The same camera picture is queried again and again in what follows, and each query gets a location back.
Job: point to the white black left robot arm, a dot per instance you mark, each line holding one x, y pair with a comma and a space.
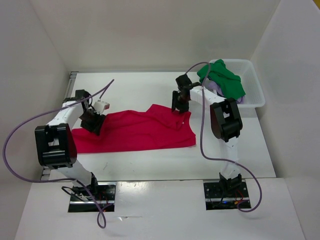
85, 179

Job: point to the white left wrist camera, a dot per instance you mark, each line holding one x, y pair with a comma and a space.
100, 106

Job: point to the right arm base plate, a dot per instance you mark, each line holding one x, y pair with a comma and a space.
215, 199

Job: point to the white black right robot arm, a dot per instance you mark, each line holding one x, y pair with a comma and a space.
225, 122

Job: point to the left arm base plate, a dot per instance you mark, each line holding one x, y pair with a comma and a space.
81, 202

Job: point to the white plastic basket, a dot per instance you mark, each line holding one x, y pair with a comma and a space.
243, 68

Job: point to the aluminium table edge rail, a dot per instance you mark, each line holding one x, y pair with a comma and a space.
55, 145

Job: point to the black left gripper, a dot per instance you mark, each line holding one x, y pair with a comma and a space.
95, 127

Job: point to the green t shirt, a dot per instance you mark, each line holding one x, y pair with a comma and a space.
229, 83

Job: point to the red t shirt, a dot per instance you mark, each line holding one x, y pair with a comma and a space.
157, 128

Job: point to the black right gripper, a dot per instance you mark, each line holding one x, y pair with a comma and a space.
183, 108

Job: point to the lavender t shirt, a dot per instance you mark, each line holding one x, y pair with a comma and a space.
215, 88

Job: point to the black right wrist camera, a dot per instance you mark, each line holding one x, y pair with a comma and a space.
184, 83

